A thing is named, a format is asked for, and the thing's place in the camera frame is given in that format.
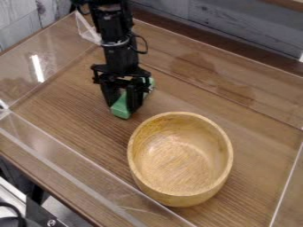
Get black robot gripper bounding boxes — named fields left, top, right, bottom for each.
left=91, top=36, right=153, bottom=114

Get green rectangular block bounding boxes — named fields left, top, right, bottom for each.
left=110, top=77, right=155, bottom=120

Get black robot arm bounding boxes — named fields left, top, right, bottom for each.
left=70, top=0, right=154, bottom=119

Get brown wooden bowl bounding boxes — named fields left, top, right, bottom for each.
left=127, top=112, right=235, bottom=207

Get clear acrylic tray walls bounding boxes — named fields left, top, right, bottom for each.
left=0, top=14, right=303, bottom=227

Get clear acrylic corner bracket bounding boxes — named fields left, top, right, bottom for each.
left=75, top=12, right=102, bottom=45

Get black metal bracket with screw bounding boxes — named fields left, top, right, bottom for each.
left=26, top=199, right=68, bottom=227

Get black cable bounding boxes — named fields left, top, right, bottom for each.
left=0, top=201, right=27, bottom=227

